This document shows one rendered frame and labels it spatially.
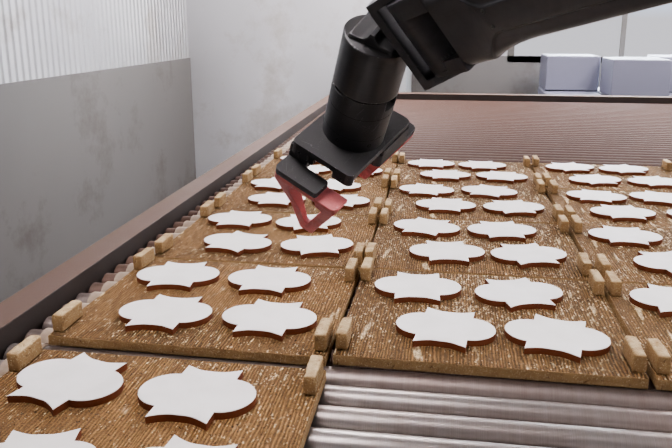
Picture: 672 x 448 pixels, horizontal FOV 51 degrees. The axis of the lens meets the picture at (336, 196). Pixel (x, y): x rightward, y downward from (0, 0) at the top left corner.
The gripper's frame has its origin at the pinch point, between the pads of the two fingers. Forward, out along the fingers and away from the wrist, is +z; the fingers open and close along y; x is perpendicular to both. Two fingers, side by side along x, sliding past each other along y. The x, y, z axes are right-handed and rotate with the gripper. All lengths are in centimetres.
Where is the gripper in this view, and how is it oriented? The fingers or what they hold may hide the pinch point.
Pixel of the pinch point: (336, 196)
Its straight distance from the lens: 70.3
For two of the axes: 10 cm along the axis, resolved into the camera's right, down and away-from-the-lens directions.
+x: -8.1, -5.2, 2.7
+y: 5.6, -5.5, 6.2
